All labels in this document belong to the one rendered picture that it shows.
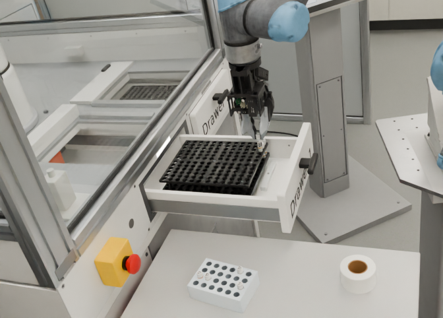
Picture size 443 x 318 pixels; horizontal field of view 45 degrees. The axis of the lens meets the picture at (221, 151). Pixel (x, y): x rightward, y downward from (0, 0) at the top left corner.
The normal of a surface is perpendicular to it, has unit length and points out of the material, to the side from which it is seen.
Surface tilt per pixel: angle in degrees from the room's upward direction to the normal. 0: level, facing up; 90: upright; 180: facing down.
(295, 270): 0
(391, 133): 0
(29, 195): 90
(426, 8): 90
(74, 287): 90
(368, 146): 0
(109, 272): 90
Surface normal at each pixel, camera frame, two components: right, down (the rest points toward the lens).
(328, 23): 0.37, 0.44
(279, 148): -0.31, 0.56
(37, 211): 0.93, 0.04
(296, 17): 0.73, 0.27
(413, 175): -0.17, -0.83
